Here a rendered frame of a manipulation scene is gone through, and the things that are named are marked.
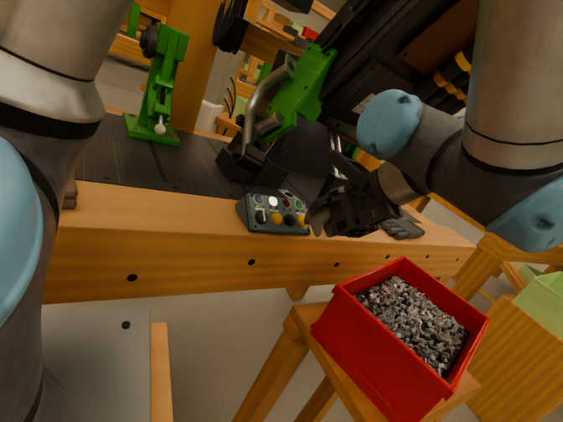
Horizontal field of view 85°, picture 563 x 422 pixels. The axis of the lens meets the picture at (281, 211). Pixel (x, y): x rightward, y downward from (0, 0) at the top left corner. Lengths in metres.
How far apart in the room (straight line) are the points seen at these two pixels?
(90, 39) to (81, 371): 0.27
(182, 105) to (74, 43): 0.86
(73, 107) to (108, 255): 0.33
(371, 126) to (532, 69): 0.17
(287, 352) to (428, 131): 0.50
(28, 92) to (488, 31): 0.27
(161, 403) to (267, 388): 0.40
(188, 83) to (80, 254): 0.68
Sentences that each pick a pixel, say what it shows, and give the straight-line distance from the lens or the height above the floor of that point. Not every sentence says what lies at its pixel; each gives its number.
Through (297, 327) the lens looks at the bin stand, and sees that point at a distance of 0.64.
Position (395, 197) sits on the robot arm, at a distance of 0.49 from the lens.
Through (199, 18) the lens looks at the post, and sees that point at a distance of 1.05.
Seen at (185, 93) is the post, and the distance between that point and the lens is 1.07.
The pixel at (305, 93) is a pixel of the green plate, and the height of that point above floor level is 1.16.
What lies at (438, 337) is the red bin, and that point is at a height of 0.88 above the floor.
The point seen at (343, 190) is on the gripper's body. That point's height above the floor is 1.05.
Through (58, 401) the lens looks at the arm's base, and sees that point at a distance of 0.29.
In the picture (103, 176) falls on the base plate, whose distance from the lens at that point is 0.65.
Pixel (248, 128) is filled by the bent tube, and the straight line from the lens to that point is 0.84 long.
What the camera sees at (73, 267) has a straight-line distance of 0.55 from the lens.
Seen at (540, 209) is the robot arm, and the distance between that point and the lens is 0.29.
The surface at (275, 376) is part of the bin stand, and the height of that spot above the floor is 0.64.
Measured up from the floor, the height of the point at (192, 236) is 0.89.
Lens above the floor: 1.19
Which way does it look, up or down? 23 degrees down
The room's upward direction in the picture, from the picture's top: 25 degrees clockwise
